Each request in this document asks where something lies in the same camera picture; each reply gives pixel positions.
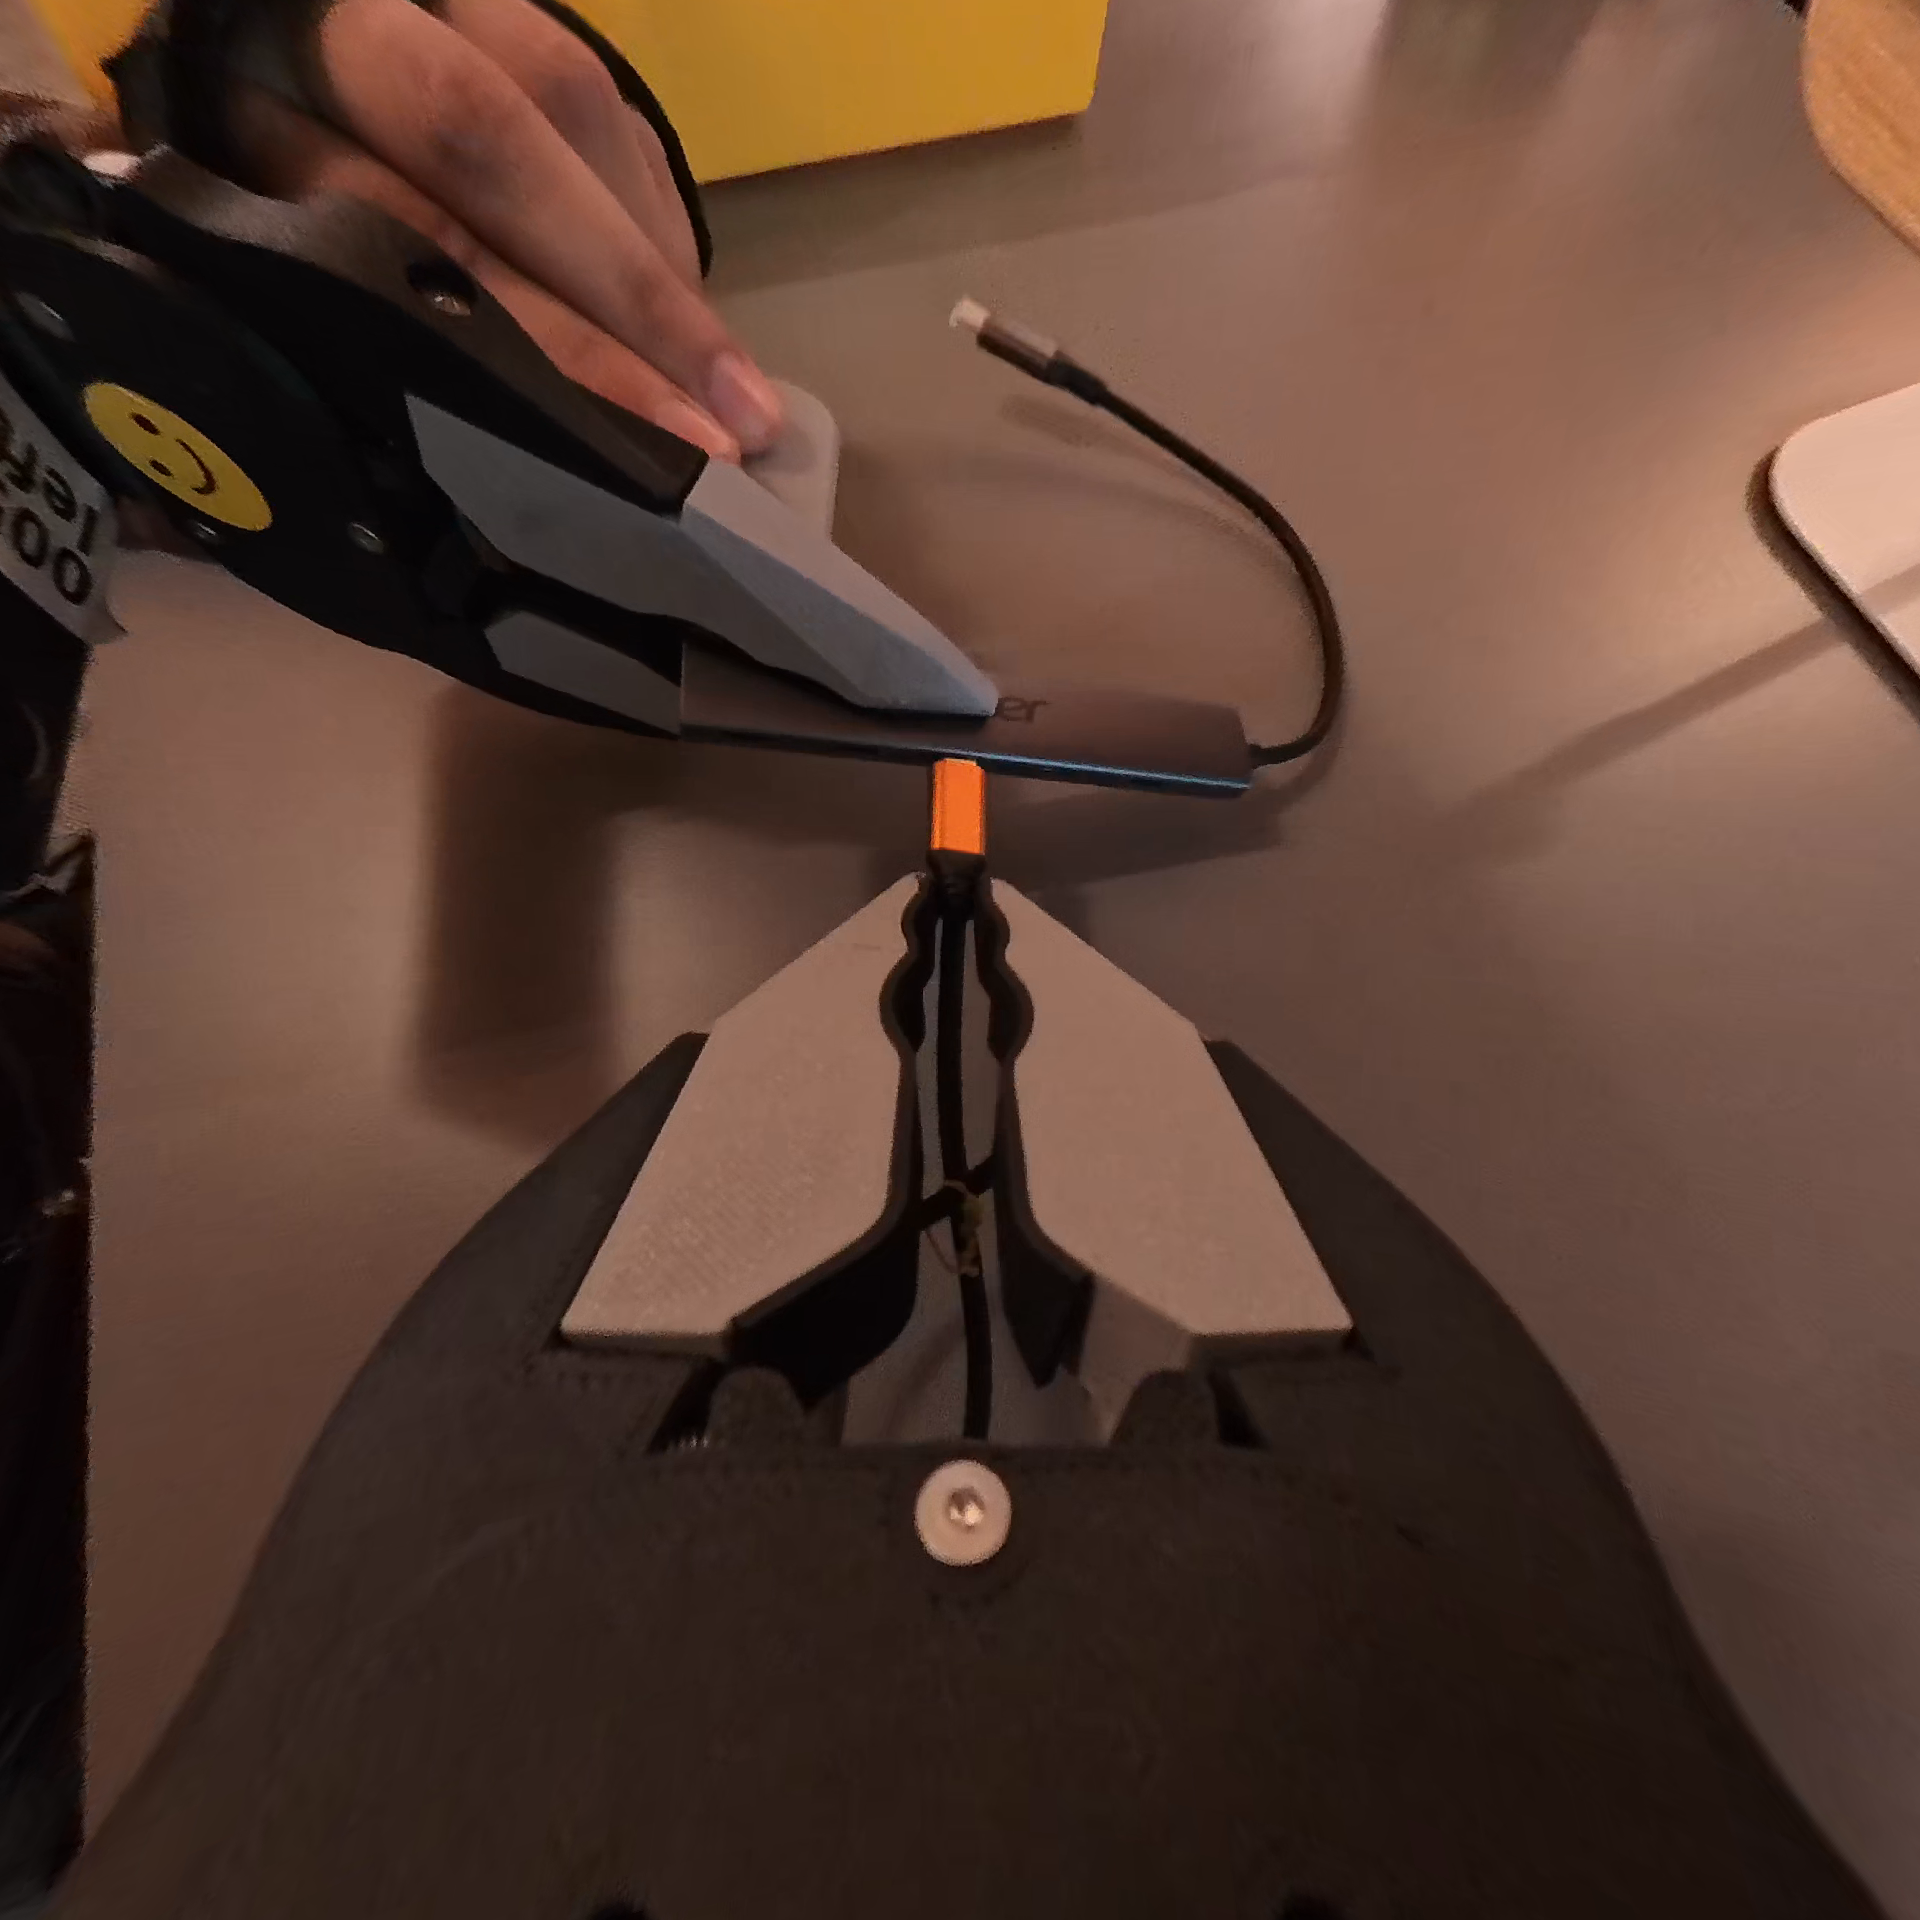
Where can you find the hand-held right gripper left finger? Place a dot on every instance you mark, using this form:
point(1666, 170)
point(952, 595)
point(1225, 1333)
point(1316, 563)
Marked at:
point(750, 1171)

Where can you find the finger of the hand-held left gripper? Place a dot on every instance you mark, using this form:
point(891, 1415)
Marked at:
point(780, 599)
point(599, 662)

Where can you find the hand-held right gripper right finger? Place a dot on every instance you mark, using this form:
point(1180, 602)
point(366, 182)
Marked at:
point(1170, 1185)

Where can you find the yellow plastic bin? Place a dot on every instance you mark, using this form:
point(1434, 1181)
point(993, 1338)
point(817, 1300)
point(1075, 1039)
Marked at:
point(901, 77)

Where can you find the person's left hand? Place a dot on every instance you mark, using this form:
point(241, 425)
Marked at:
point(511, 181)

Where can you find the white board stand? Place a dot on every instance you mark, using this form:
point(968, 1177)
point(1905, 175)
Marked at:
point(1862, 510)

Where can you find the black board wooden frame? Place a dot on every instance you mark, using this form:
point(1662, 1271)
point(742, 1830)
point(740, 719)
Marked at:
point(1875, 107)

